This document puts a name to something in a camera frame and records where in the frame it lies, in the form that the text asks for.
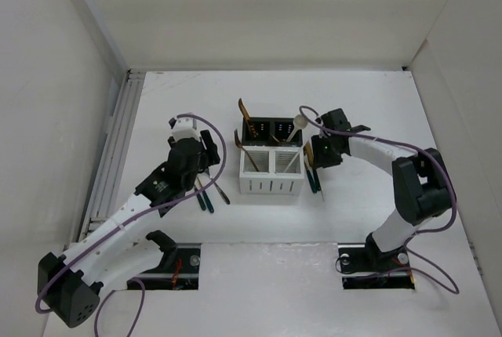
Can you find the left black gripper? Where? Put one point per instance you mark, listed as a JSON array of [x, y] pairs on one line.
[[209, 147]]

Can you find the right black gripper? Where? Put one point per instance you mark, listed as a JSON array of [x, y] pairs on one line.
[[319, 158]]

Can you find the beige ceramic spoon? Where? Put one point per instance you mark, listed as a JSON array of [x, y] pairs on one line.
[[299, 123]]

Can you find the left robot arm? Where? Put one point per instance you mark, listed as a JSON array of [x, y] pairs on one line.
[[74, 283]]

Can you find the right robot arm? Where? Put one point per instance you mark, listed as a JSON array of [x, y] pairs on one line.
[[424, 199]]

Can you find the silver fork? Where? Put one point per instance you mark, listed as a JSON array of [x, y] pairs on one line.
[[220, 191]]

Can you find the white utensil container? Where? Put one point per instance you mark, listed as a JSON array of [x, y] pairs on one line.
[[270, 180]]

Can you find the black utensil container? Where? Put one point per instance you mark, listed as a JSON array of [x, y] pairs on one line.
[[279, 127]]

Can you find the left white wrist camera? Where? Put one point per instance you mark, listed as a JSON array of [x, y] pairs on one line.
[[183, 128]]

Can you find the gold fork green handle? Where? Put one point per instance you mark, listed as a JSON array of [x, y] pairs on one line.
[[200, 198]]

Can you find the gold spoon green handle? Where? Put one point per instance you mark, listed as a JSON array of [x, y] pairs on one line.
[[208, 202], [316, 180]]

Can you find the aluminium rail frame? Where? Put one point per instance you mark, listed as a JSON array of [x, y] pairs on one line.
[[103, 189]]

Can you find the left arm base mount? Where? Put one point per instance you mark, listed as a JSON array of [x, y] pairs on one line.
[[181, 273]]

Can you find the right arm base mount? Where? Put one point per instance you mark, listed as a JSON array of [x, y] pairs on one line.
[[361, 271]]

